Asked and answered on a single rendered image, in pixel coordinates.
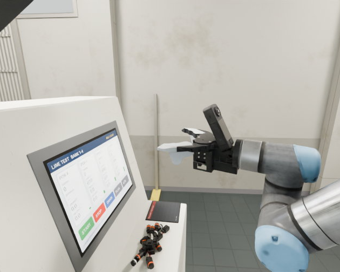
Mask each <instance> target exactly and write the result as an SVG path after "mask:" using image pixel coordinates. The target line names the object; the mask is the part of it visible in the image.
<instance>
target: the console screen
mask: <svg viewBox="0 0 340 272"><path fill-rule="evenodd" d="M26 156H27V159H28V161H29V163H30V166H31V168H32V170H33V173H34V175H35V177H36V180H37V182H38V184H39V187H40V190H41V191H42V194H43V197H44V199H45V201H46V204H47V206H48V208H49V211H50V213H51V215H52V218H53V220H54V222H55V225H56V227H57V229H58V232H59V235H60V237H61V239H62V242H63V244H64V246H65V249H66V251H67V253H68V256H69V258H70V260H71V263H72V265H73V267H74V270H75V272H82V270H83V269H84V267H85V266H86V264H87V263H88V261H89V259H90V258H91V256H92V255H93V253H94V252H95V250H96V249H97V247H98V246H99V244H100V242H101V241H102V239H103V238H104V236H105V235H106V233H107V232H108V230H109V229H110V227H111V226H112V224H113V223H114V221H115V219H116V218H117V216H118V215H119V213H120V212H121V210H122V209H123V207H124V205H125V204H126V202H127V201H128V199H129V198H130V196H131V195H132V193H133V192H134V190H135V189H136V185H135V182H134V178H133V174H132V171H131V168H130V165H129V162H128V158H127V155H126V152H125V148H124V145H123V141H122V139H121V135H120V132H119V129H118V125H117V122H116V120H115V121H112V122H110V123H107V124H105V125H102V126H99V127H96V128H94V129H91V130H89V131H86V132H84V133H81V134H79V135H75V136H74V137H71V138H68V139H65V140H63V141H60V142H58V143H55V144H53V145H50V146H48V147H44V148H42V149H39V150H37V151H34V152H32V153H29V154H27V155H26Z"/></svg>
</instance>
